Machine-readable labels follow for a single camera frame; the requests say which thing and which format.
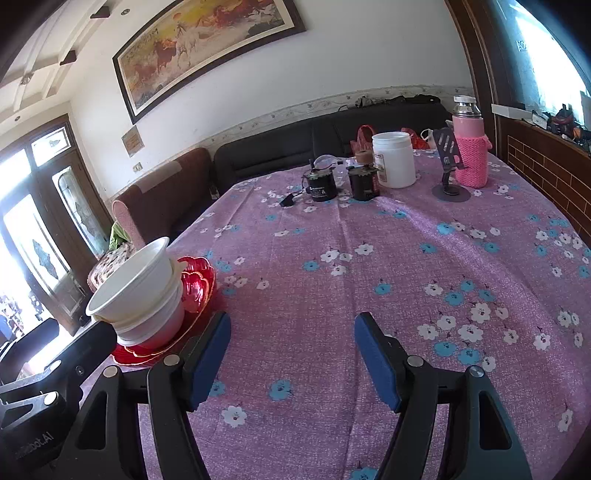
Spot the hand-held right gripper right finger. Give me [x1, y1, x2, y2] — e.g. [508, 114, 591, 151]
[353, 311, 532, 480]

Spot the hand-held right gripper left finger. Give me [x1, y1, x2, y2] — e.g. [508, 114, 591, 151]
[59, 311, 232, 480]

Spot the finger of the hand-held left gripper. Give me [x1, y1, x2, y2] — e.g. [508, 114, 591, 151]
[59, 321, 118, 376]

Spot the large red gold-rimmed plate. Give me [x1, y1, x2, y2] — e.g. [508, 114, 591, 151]
[110, 295, 219, 368]

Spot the large white bowl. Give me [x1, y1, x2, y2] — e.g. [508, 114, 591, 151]
[113, 278, 186, 348]

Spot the small cream bowl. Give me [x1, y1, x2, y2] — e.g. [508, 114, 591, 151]
[85, 236, 172, 325]

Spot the red flower-shaped plate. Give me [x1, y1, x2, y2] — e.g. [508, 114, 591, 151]
[177, 256, 217, 315]

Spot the medium cream bowl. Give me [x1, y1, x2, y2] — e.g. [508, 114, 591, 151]
[167, 257, 189, 289]

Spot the woven basket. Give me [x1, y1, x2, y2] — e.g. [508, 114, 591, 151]
[87, 244, 137, 292]

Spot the purple floral tablecloth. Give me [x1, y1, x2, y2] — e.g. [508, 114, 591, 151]
[76, 148, 591, 480]

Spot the pink cushion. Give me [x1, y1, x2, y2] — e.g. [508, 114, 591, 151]
[113, 200, 145, 252]

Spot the brown glazed door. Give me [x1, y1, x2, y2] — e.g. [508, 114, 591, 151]
[0, 114, 109, 337]

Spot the brown armchair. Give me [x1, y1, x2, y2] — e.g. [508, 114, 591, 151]
[113, 147, 214, 247]

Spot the black motor with wooden spool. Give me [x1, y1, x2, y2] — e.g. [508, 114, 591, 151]
[346, 150, 381, 202]

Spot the black electric motor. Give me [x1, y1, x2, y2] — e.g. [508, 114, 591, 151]
[302, 165, 339, 203]

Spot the grey phone stand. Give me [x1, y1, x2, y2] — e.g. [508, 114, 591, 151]
[431, 126, 472, 203]

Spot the white plastic jar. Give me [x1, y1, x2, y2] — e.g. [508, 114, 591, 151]
[371, 131, 417, 189]

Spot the clear plastic lid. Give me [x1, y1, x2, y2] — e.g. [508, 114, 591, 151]
[313, 154, 345, 174]

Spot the red plastic bag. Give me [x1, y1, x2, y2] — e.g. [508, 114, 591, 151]
[355, 124, 424, 154]

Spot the black sofa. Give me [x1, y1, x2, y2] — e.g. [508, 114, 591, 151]
[211, 95, 454, 197]

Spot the pink knit-sleeved thermos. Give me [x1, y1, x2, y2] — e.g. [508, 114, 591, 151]
[451, 95, 493, 188]

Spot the white box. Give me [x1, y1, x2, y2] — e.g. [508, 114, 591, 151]
[491, 103, 531, 119]

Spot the framed horse painting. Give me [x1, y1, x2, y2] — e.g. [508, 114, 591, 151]
[112, 0, 307, 125]

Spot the small wall plaque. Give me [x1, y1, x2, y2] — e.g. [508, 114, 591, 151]
[121, 126, 145, 156]

